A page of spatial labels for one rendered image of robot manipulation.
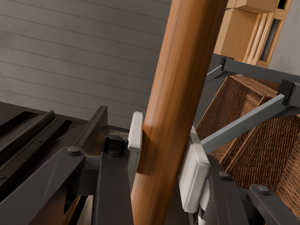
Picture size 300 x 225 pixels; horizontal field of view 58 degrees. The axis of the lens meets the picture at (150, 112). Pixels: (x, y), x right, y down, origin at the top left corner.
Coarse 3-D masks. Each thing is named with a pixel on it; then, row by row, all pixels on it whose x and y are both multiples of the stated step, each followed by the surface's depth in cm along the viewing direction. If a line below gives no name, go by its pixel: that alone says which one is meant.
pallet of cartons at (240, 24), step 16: (240, 0) 276; (256, 0) 256; (272, 0) 256; (288, 0) 259; (224, 16) 328; (240, 16) 298; (256, 16) 298; (272, 16) 261; (224, 32) 312; (240, 32) 302; (256, 32) 296; (224, 48) 308; (240, 48) 307; (256, 48) 286; (272, 48) 271; (256, 64) 275
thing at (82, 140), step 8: (104, 112) 156; (96, 120) 138; (104, 120) 157; (88, 128) 127; (96, 128) 134; (104, 128) 158; (88, 136) 118; (96, 136) 135; (104, 136) 159; (80, 144) 108; (88, 144) 118; (88, 152) 119; (96, 152) 137; (64, 224) 88
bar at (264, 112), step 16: (224, 64) 95; (240, 64) 95; (208, 80) 98; (272, 80) 96; (288, 80) 96; (288, 96) 49; (256, 112) 51; (272, 112) 51; (288, 112) 52; (224, 128) 53; (240, 128) 52; (208, 144) 53; (224, 144) 53
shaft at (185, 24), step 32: (192, 0) 14; (224, 0) 14; (192, 32) 14; (160, 64) 16; (192, 64) 15; (160, 96) 15; (192, 96) 15; (160, 128) 16; (160, 160) 16; (160, 192) 17; (160, 224) 18
